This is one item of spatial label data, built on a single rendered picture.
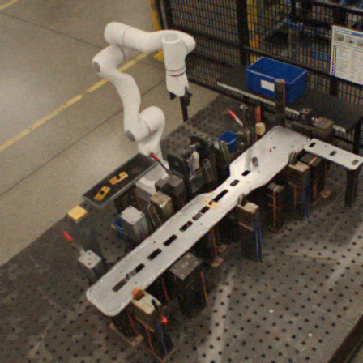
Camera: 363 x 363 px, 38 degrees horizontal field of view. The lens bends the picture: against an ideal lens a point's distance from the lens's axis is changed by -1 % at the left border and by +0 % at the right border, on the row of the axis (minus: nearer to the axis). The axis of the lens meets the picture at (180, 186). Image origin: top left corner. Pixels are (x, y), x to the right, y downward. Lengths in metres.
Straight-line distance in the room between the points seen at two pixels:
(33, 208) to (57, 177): 0.36
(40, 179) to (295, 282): 2.61
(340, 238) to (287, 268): 0.32
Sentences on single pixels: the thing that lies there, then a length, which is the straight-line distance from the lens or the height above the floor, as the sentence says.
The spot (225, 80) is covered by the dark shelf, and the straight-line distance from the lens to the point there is 3.24.
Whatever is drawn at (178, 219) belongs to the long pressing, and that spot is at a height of 1.00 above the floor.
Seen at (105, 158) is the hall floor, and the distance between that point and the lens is 4.51.
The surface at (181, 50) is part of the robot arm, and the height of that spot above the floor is 1.68.
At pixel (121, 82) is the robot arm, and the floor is 1.43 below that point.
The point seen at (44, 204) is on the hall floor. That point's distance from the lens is 4.28.
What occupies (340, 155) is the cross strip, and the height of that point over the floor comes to 1.00.
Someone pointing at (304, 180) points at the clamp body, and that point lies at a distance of 2.59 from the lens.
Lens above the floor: 2.75
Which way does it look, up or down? 43 degrees down
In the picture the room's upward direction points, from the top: 11 degrees counter-clockwise
